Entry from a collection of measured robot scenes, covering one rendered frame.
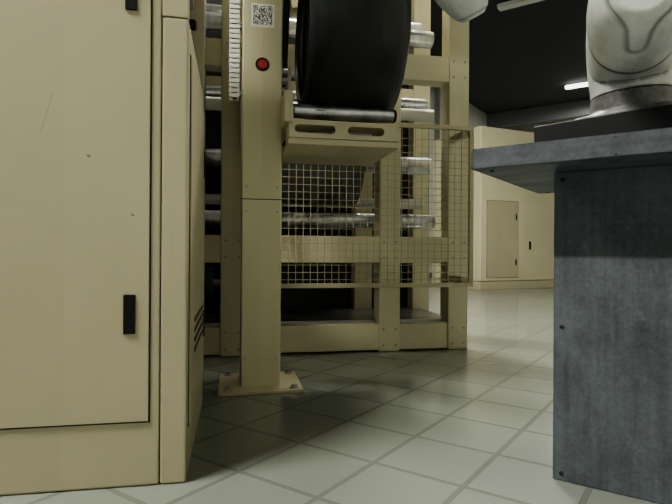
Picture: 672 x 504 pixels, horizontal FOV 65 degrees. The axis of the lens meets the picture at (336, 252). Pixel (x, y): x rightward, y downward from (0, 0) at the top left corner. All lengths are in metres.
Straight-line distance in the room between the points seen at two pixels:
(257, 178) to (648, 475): 1.30
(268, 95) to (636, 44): 1.14
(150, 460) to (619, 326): 0.92
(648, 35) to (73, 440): 1.21
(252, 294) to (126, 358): 0.74
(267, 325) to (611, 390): 1.05
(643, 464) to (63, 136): 1.22
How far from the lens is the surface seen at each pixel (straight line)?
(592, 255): 1.13
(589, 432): 1.18
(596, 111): 1.23
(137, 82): 1.12
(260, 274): 1.75
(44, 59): 1.17
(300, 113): 1.74
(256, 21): 1.90
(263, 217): 1.75
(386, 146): 1.75
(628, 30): 1.02
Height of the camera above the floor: 0.45
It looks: level
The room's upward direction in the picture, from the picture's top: straight up
